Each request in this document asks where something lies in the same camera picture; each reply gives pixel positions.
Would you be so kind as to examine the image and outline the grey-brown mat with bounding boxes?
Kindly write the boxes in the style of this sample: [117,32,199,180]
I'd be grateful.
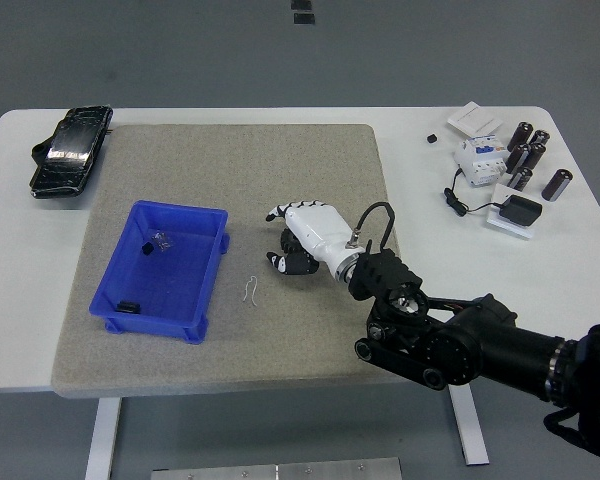
[51,123,424,400]

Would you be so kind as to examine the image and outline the white thread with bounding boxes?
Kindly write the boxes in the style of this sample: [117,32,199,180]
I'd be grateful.
[242,275,262,306]

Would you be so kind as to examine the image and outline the black adapter cord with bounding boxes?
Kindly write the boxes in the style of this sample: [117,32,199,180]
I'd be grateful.
[443,168,502,218]

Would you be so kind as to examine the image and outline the white circuit breaker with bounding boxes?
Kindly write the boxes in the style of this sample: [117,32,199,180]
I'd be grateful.
[453,133,509,189]

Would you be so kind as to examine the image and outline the black power adapter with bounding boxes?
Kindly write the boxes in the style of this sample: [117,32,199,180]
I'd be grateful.
[499,194,543,229]

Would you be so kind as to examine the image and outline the blue plastic box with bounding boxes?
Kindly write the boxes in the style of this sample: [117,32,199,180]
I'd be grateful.
[88,200,230,345]

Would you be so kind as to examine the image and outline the silver metal plate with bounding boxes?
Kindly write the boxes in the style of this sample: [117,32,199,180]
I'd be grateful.
[150,456,404,480]

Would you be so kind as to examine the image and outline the white flat plate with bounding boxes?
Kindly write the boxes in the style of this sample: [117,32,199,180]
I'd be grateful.
[485,182,539,242]

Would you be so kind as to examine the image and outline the white table leg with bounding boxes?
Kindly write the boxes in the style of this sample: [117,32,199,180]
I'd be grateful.
[84,398,124,480]
[447,387,490,467]

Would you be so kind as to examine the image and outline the white switch plate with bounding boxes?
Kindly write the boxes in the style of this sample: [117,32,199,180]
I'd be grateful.
[447,101,504,136]

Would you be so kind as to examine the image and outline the black wrapped device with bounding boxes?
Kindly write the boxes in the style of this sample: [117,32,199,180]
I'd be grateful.
[28,104,115,200]

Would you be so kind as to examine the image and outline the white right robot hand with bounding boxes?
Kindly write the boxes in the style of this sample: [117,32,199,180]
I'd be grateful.
[265,199,362,280]

